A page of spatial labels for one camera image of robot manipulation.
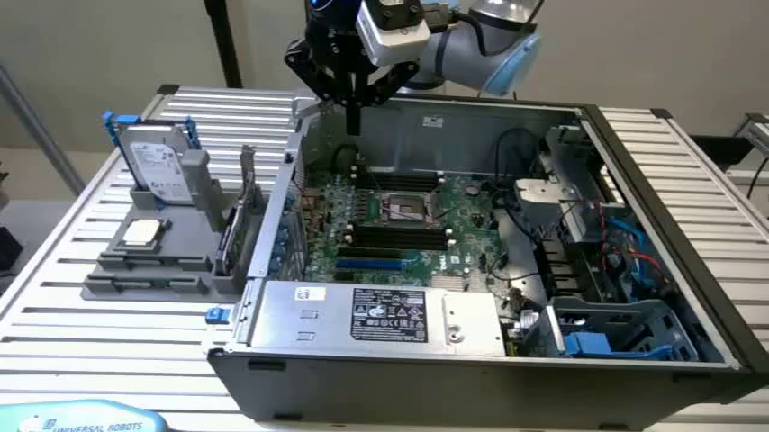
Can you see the grey disk bay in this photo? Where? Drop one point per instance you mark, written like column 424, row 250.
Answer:
column 618, row 328

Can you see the teal Universal Robots pendant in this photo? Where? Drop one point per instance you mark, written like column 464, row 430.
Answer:
column 78, row 416

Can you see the metal drive cage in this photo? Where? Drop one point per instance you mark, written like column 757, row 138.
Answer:
column 577, row 193

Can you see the black table corner cap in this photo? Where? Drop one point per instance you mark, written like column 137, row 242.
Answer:
column 661, row 113
column 169, row 89

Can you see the grey slanted metal bar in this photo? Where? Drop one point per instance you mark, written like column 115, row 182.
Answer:
column 36, row 121

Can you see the green motherboard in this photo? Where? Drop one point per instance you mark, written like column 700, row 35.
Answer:
column 474, row 234

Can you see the black object at floor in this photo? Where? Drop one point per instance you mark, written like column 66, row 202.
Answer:
column 8, row 247

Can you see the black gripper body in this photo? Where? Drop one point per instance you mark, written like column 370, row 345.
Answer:
column 330, row 31

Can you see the graphics card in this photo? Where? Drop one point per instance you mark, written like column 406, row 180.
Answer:
column 241, row 216

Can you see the black RAM slot bank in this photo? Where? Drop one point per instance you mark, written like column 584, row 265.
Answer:
column 397, row 180
column 400, row 236

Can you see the blue expansion slot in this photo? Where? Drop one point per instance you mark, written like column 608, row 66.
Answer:
column 367, row 264

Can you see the black background box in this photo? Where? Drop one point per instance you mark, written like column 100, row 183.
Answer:
column 724, row 150

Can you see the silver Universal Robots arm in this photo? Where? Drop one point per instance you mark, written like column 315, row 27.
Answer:
column 481, row 49

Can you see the hard disk drive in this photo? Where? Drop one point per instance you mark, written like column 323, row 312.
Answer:
column 126, row 120

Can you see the small blue clip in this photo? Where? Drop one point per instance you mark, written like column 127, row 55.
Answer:
column 218, row 315

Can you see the grey parts rack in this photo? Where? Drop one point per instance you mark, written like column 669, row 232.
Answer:
column 157, row 270

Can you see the aluminium background frame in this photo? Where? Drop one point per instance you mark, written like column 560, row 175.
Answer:
column 753, row 126

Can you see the silver CPU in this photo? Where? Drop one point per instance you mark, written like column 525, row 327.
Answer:
column 145, row 232

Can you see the blue disk bay latch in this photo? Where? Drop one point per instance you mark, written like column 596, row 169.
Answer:
column 585, row 344

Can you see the small silver heatsink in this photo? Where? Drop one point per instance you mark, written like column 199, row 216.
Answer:
column 449, row 281

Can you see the black open PC case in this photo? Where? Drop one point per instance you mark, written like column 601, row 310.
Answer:
column 421, row 387

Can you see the silver hard disk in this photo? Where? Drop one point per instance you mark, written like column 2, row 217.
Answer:
column 158, row 166

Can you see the white case label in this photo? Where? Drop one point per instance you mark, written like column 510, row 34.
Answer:
column 433, row 121

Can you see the silver power supply unit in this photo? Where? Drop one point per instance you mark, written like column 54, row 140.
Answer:
column 373, row 315

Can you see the CPU socket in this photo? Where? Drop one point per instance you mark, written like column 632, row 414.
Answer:
column 404, row 208

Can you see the black background pole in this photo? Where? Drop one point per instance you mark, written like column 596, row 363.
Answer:
column 223, row 40

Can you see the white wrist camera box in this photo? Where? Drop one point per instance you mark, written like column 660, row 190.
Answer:
column 393, row 31

